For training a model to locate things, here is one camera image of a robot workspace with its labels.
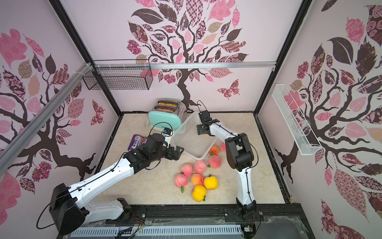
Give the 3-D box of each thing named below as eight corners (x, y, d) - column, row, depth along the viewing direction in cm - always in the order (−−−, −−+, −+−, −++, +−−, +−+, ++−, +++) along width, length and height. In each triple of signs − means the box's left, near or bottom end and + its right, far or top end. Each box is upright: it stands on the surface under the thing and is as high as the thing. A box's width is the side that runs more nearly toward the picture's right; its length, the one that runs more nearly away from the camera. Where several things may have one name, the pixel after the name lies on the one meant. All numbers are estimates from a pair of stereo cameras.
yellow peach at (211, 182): (209, 193, 82) (210, 190, 77) (202, 182, 85) (202, 179, 81) (219, 185, 84) (220, 182, 80) (211, 176, 88) (212, 172, 84)
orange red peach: (210, 157, 95) (210, 151, 89) (208, 152, 97) (208, 146, 91) (219, 154, 96) (221, 148, 90) (217, 150, 99) (218, 143, 92)
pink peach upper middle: (194, 174, 89) (194, 169, 83) (194, 165, 93) (194, 160, 87) (206, 174, 89) (206, 169, 83) (205, 165, 93) (206, 160, 87)
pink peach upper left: (180, 173, 89) (179, 169, 85) (185, 165, 92) (185, 160, 88) (188, 178, 87) (188, 174, 82) (194, 170, 90) (194, 166, 86)
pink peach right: (209, 169, 90) (209, 165, 87) (208, 158, 95) (208, 155, 91) (220, 169, 90) (221, 165, 87) (219, 158, 95) (220, 155, 91)
